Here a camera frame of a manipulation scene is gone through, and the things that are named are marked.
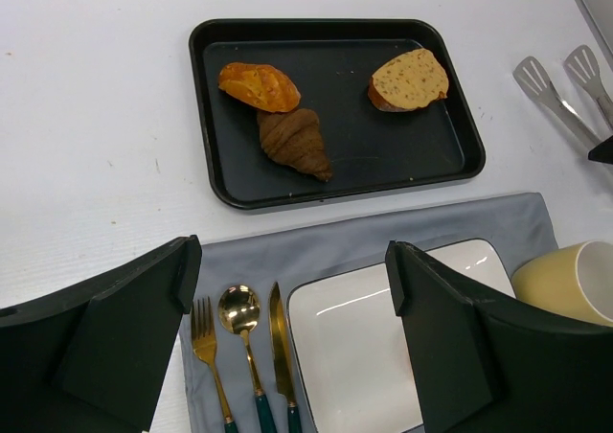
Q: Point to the seeded bread slice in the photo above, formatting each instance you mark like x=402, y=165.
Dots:
x=408, y=82

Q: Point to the gold knife green handle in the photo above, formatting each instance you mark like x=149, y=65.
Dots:
x=282, y=359

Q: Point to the brown croissant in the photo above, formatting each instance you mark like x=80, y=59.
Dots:
x=294, y=140

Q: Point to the gold spoon green handle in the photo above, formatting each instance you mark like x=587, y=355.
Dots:
x=239, y=310

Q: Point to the black baking tray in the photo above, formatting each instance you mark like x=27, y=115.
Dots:
x=331, y=62

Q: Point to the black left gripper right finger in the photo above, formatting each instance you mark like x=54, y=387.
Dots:
x=483, y=361

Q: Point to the grey cloth placemat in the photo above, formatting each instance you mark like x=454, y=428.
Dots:
x=486, y=239

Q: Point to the gold fork green handle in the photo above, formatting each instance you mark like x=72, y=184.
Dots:
x=203, y=336

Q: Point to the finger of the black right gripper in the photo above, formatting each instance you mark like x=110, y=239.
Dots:
x=603, y=152

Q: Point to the orange bread roll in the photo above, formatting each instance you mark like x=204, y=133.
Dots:
x=259, y=85

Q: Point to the yellow mug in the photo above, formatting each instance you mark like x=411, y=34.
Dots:
x=574, y=281

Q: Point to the aluminium rail frame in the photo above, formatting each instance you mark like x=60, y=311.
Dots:
x=598, y=14

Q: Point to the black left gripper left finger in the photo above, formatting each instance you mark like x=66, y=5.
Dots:
x=92, y=357

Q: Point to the white rectangular plate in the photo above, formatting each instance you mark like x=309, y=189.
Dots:
x=352, y=354

